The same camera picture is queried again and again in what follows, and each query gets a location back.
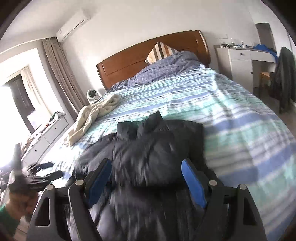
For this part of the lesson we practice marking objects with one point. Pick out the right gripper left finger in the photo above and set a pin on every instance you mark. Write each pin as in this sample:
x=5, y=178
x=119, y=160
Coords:
x=49, y=222

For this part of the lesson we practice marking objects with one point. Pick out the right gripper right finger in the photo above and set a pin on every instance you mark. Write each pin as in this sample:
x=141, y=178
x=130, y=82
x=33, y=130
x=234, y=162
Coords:
x=228, y=213

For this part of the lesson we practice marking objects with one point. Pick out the black puffer jacket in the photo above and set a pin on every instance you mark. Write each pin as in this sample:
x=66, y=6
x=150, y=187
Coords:
x=147, y=197

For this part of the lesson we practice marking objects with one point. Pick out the green sleeve left forearm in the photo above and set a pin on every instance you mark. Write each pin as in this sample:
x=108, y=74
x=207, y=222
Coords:
x=9, y=225

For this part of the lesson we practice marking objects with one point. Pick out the left hand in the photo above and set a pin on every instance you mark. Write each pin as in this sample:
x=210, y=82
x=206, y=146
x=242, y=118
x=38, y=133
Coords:
x=20, y=205

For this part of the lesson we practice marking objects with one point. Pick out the white drawer dresser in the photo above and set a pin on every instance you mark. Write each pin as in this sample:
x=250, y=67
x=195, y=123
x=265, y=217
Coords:
x=45, y=141

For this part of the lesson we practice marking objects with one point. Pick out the striped blue green bedspread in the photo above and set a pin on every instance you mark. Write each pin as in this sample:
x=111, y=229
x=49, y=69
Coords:
x=245, y=141

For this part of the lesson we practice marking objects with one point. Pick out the cream fleece blanket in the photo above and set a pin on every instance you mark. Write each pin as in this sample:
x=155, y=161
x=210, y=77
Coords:
x=88, y=115

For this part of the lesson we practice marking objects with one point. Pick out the white round fan heater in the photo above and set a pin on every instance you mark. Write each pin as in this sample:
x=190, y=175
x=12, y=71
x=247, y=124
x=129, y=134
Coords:
x=92, y=95

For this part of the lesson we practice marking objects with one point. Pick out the beige curtain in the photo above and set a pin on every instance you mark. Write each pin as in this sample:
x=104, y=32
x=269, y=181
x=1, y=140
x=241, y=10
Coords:
x=63, y=77

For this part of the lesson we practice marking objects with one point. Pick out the wooden headboard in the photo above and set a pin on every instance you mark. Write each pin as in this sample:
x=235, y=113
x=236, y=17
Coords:
x=128, y=62

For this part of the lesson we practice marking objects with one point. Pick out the dark garment on chair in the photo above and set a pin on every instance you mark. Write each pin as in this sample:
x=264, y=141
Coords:
x=282, y=85

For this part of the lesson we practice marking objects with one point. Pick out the wooden chair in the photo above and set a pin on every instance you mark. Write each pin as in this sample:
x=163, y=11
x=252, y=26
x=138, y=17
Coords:
x=266, y=79

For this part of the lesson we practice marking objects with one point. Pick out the white vanity desk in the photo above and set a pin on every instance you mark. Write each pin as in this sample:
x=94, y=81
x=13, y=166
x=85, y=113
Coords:
x=243, y=65

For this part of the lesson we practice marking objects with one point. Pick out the white air conditioner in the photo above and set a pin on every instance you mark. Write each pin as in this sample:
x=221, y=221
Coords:
x=76, y=21

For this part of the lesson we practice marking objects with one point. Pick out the blue checked duvet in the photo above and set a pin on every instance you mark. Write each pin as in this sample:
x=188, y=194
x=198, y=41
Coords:
x=171, y=66

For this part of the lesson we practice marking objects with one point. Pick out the blue cloth on desk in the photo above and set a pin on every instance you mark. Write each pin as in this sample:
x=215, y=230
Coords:
x=267, y=49

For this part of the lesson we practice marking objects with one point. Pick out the striped brown white pillow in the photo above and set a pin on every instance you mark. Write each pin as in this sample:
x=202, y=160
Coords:
x=160, y=51

